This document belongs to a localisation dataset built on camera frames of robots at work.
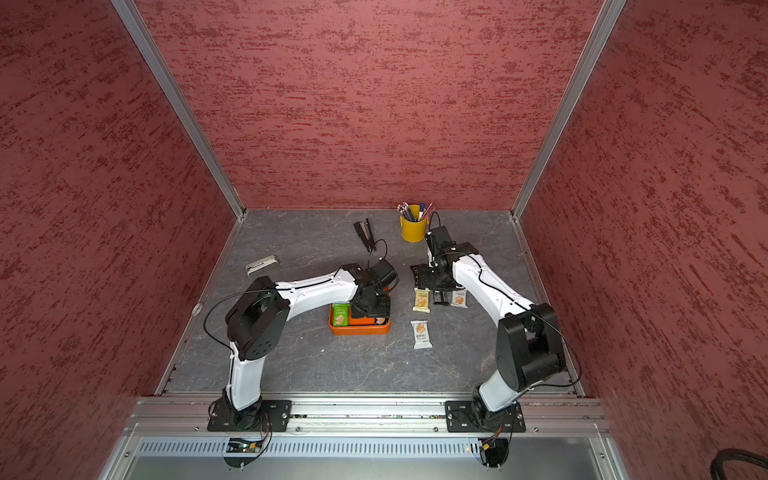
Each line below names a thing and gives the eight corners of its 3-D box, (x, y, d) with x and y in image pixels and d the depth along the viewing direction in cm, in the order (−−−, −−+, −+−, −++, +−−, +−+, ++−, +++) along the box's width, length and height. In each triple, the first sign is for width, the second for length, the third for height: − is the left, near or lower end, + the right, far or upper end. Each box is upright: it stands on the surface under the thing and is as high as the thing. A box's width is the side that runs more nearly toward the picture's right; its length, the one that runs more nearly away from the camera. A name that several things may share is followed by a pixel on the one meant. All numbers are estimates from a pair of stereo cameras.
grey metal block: (249, 276, 103) (245, 271, 101) (247, 270, 105) (243, 265, 102) (279, 263, 107) (276, 258, 104) (277, 257, 109) (274, 252, 106)
